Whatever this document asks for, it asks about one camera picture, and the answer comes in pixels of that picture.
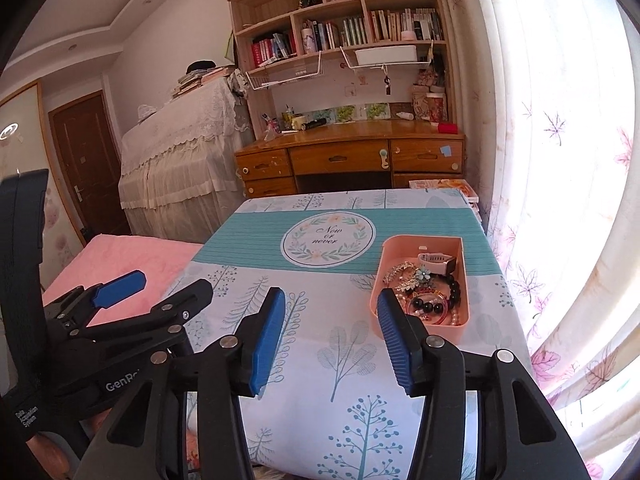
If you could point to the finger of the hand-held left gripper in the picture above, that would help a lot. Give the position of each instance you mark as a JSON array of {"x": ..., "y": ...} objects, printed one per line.
[
  {"x": 185, "y": 300},
  {"x": 117, "y": 287}
]

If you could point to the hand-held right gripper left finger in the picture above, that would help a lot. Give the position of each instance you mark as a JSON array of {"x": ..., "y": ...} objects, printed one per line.
[{"x": 267, "y": 340}]

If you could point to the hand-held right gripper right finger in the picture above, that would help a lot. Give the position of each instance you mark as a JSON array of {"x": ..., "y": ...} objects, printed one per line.
[{"x": 395, "y": 345}]

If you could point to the flower brooch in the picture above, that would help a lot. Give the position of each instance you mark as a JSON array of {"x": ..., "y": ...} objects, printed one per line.
[{"x": 424, "y": 276}]

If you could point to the pink plastic box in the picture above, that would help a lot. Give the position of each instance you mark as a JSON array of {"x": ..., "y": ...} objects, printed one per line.
[{"x": 400, "y": 250}]

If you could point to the pink bed blanket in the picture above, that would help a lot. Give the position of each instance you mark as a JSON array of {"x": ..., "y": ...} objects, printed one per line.
[{"x": 150, "y": 260}]

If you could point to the brown wooden door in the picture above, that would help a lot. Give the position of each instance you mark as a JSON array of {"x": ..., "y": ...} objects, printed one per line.
[{"x": 90, "y": 160}]

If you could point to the floral sliding panel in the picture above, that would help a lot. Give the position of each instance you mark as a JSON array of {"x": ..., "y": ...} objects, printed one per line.
[{"x": 30, "y": 130}]

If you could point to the lace covered piano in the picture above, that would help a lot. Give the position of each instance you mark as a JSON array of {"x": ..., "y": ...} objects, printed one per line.
[{"x": 175, "y": 160}]

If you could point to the green drawer hook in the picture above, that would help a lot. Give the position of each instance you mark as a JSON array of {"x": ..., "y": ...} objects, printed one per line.
[{"x": 384, "y": 160}]

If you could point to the yellow mug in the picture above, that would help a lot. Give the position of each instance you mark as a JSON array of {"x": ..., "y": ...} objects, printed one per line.
[{"x": 298, "y": 123}]

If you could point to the wooden desk with drawers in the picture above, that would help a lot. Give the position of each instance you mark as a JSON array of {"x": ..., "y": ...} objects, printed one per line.
[{"x": 340, "y": 137}]

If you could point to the stack of books on piano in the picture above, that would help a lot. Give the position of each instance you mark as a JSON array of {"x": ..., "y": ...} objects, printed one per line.
[{"x": 205, "y": 82}]

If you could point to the black tube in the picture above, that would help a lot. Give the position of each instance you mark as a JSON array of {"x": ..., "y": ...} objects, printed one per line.
[{"x": 316, "y": 123}]

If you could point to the red case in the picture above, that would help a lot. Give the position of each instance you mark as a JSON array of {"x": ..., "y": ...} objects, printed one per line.
[{"x": 448, "y": 128}]

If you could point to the small white bottle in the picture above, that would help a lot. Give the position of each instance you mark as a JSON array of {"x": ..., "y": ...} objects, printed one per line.
[{"x": 406, "y": 116}]

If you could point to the black hat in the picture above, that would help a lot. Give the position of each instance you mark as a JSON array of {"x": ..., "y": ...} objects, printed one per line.
[{"x": 200, "y": 66}]

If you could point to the green picture tiles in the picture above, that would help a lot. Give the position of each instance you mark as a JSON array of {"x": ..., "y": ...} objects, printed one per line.
[{"x": 355, "y": 112}]

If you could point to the red patterned cup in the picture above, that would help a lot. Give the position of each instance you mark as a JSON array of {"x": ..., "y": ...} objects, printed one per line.
[{"x": 436, "y": 107}]

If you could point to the cartoon print box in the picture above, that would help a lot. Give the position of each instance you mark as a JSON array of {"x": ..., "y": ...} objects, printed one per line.
[{"x": 420, "y": 102}]

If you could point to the white leaf print curtain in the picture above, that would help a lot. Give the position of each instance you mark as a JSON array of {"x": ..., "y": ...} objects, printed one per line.
[{"x": 560, "y": 160}]

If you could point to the hanging keys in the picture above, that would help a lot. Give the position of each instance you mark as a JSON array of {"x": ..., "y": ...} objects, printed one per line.
[{"x": 386, "y": 85}]

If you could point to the row of red books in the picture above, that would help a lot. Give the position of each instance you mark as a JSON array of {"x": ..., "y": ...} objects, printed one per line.
[{"x": 270, "y": 50}]

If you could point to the white storage basket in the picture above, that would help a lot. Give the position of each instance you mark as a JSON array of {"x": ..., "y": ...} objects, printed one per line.
[{"x": 385, "y": 55}]

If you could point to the row of pale books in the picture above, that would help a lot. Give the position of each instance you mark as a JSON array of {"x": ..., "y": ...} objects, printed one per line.
[{"x": 340, "y": 32}]

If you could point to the pink cup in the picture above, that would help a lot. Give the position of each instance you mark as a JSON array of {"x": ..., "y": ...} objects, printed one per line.
[{"x": 407, "y": 36}]

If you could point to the row of mixed books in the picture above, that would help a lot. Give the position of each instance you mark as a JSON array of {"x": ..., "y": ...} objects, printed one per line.
[{"x": 400, "y": 22}]

